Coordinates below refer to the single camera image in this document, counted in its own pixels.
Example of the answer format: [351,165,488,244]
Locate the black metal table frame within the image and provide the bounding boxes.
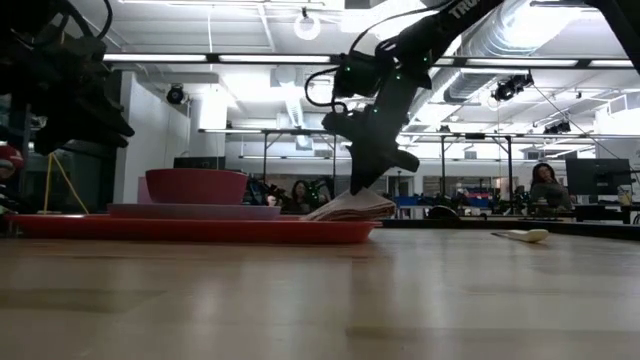
[379,217,640,242]

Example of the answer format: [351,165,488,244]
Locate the person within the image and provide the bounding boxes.
[0,144,25,216]
[288,179,314,215]
[529,162,574,211]

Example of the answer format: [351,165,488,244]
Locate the beige napkin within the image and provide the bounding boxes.
[299,187,397,223]

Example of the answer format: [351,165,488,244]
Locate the black ceiling spotlight cluster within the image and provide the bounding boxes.
[490,72,535,103]

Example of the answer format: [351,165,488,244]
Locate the yellow hanging cable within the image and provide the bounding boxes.
[42,152,90,215]

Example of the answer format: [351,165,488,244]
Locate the ceiling light bar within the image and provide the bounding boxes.
[102,52,636,70]

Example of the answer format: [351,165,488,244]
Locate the red plastic tray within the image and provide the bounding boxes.
[4,213,384,246]

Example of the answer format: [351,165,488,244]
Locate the lilac plastic plate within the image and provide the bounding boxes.
[107,202,282,221]

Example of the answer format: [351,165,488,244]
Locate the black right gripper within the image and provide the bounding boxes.
[322,102,421,196]

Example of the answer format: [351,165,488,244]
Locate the knife with cream handle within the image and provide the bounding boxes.
[492,228,550,244]

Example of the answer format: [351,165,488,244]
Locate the black computer monitor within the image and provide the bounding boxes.
[565,158,633,197]
[173,156,227,171]

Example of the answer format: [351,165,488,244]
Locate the pink plastic bowl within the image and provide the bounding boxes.
[145,168,250,205]

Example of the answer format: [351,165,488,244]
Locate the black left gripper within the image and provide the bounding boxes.
[0,37,135,156]

